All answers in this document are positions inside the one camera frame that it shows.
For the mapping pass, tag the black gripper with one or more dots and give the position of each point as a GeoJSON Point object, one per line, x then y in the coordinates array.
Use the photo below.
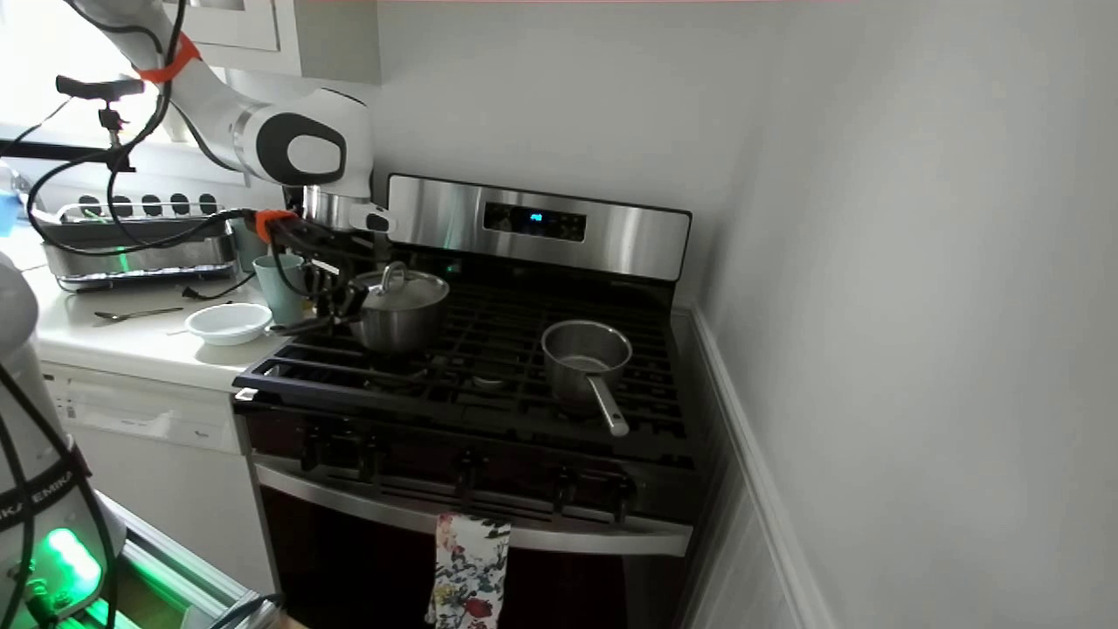
{"type": "Point", "coordinates": [335, 246]}

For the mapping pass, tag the large silver pot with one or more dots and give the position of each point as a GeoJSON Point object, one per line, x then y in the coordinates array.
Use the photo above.
{"type": "Point", "coordinates": [405, 326]}

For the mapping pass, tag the stainless steel gas stove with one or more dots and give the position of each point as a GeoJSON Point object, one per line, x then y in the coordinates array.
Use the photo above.
{"type": "Point", "coordinates": [491, 384]}

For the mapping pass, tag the black stove knob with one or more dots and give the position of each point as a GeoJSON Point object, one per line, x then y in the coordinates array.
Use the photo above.
{"type": "Point", "coordinates": [335, 450]}
{"type": "Point", "coordinates": [594, 489]}

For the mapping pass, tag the teal cup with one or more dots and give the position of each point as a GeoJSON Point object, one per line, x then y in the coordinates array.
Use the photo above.
{"type": "Point", "coordinates": [280, 293]}

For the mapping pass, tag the white bowl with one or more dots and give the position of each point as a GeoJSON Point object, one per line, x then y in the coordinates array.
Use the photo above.
{"type": "Point", "coordinates": [228, 321]}

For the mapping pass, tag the metal spoon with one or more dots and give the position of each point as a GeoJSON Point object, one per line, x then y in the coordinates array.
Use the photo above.
{"type": "Point", "coordinates": [134, 312]}

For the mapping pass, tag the silver countertop appliance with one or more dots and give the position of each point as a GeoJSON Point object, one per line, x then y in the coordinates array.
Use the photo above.
{"type": "Point", "coordinates": [129, 264]}

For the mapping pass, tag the small silver saucepan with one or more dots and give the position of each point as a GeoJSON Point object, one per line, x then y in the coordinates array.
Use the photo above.
{"type": "Point", "coordinates": [580, 361]}

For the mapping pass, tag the white dishwasher front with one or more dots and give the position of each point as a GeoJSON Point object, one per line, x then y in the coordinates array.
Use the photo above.
{"type": "Point", "coordinates": [153, 450]}

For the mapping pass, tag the floral kitchen towel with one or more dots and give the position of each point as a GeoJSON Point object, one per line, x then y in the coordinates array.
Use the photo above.
{"type": "Point", "coordinates": [471, 578]}

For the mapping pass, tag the small blue object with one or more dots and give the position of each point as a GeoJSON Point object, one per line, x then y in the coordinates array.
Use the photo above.
{"type": "Point", "coordinates": [7, 212]}

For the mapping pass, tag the green lit robot platform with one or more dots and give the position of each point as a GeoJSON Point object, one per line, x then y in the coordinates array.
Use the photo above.
{"type": "Point", "coordinates": [153, 578]}

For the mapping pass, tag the white wall cabinet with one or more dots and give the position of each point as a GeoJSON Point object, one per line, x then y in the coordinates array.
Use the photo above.
{"type": "Point", "coordinates": [338, 35]}

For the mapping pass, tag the black camera stand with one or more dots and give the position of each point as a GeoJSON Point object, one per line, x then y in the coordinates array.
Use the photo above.
{"type": "Point", "coordinates": [99, 84]}

